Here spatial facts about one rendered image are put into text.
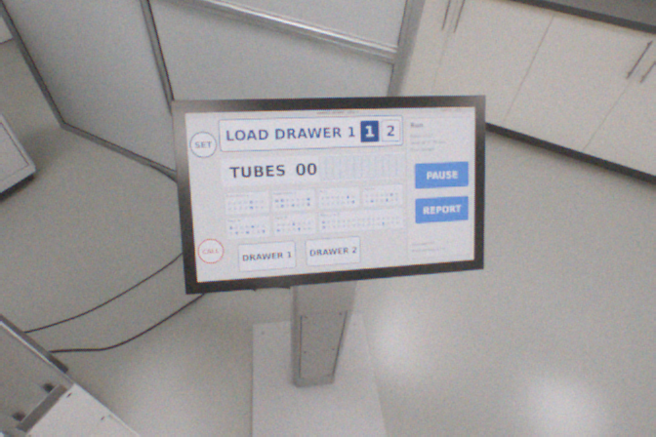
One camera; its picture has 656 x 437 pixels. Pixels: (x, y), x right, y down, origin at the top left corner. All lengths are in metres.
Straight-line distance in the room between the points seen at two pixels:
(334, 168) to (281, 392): 1.08
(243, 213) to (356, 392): 1.07
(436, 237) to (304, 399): 1.00
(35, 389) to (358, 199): 0.51
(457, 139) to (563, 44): 1.86
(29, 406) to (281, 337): 1.10
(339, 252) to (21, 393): 0.45
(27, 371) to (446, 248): 0.62
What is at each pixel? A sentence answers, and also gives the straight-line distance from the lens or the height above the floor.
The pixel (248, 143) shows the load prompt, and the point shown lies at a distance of 0.62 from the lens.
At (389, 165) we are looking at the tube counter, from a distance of 0.65.
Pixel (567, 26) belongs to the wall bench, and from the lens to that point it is 2.48.
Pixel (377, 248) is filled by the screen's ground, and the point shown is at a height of 1.00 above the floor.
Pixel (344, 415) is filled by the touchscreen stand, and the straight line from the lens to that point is 1.55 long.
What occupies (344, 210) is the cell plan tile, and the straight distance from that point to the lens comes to 0.64.
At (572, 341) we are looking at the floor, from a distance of 2.02.
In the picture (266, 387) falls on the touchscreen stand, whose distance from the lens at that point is 1.57.
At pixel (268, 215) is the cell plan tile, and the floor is 1.06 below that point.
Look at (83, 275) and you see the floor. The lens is 2.03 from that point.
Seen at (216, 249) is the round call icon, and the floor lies 1.02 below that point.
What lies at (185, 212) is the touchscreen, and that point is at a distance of 0.64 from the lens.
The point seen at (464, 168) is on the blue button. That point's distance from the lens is 0.70.
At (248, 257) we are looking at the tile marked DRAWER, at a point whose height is 1.00.
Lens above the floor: 1.54
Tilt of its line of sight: 46 degrees down
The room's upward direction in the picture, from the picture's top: 5 degrees clockwise
